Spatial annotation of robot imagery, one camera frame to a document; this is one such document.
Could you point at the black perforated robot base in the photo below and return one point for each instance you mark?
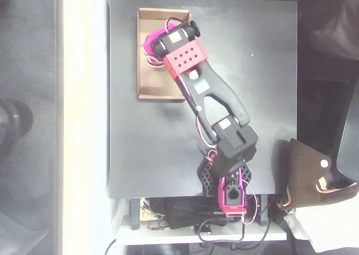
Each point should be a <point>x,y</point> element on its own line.
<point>206,176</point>

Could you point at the black table clamp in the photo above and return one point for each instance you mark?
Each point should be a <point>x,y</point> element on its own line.
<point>263,210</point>
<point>135,214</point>

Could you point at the grey fabric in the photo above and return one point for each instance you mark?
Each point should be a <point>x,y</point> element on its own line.
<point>333,28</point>

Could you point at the light wooden piece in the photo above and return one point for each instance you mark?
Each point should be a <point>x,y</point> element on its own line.
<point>147,215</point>

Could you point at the cardboard box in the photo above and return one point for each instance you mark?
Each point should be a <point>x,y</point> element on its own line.
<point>152,81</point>

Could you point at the dark grey work board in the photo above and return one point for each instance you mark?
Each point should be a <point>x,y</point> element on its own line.
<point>157,143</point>

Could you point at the white cloth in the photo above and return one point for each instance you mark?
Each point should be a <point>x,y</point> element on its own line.
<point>322,227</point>

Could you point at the black usb adapter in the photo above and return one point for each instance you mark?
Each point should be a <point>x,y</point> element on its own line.
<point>204,229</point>

